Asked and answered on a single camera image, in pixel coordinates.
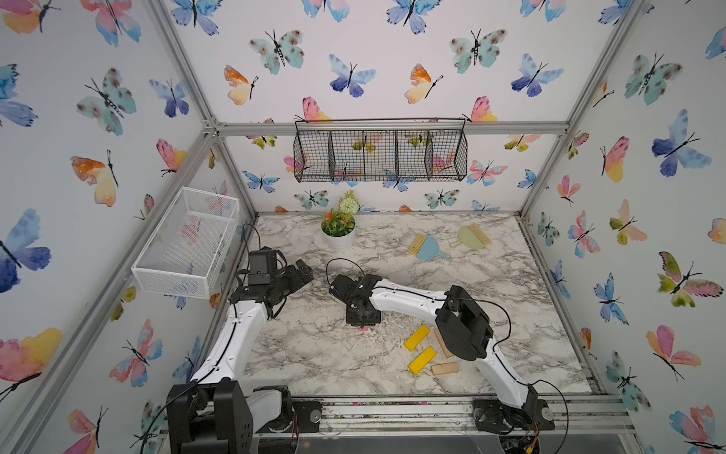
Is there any yellow block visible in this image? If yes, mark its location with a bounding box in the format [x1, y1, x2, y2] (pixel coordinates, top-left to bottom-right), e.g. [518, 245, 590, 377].
[404, 325, 430, 352]
[408, 347, 437, 375]

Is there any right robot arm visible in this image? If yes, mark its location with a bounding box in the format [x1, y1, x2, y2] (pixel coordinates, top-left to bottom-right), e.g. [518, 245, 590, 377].
[328, 274, 555, 435]

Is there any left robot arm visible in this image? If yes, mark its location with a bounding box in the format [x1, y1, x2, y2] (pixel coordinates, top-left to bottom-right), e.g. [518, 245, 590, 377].
[166, 260, 313, 453]

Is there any potted plant white pot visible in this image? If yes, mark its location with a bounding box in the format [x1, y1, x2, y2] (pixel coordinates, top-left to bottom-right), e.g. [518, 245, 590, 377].
[321, 189, 361, 253]

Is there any blue hand brush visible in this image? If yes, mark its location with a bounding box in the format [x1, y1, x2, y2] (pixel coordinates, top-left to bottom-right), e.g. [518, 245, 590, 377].
[406, 234, 441, 261]

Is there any wooden block bottom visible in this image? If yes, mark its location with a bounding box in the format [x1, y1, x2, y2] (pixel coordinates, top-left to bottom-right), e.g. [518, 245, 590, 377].
[431, 362, 461, 376]

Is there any wooden block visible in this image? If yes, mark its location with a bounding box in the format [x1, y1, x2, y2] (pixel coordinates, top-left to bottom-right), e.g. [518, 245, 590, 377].
[434, 329, 454, 359]
[431, 362, 461, 376]

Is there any wooden block centre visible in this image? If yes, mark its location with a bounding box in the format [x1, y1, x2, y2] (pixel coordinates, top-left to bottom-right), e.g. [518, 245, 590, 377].
[434, 329, 454, 359]

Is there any white mesh wall basket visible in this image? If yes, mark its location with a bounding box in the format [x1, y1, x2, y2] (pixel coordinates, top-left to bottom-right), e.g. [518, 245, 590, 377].
[132, 187, 239, 299]

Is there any black wire wall basket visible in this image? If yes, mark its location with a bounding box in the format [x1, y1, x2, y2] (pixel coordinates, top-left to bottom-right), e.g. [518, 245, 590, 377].
[287, 118, 468, 183]

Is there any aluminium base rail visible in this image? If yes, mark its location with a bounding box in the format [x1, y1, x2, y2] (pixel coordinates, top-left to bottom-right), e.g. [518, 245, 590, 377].
[158, 395, 636, 438]

